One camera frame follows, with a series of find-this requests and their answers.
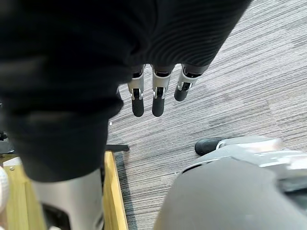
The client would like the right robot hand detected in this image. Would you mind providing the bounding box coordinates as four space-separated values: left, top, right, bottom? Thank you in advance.
0 0 253 230

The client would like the black metal bar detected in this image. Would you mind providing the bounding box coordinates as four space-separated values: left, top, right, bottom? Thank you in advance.
106 144 130 152

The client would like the white slipper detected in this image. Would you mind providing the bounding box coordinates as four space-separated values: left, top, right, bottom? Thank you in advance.
0 165 11 214

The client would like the dark robot foot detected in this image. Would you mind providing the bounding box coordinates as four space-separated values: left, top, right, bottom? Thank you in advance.
194 137 225 155

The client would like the silver grey robot leg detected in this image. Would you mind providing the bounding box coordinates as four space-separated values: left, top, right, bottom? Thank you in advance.
153 136 307 230

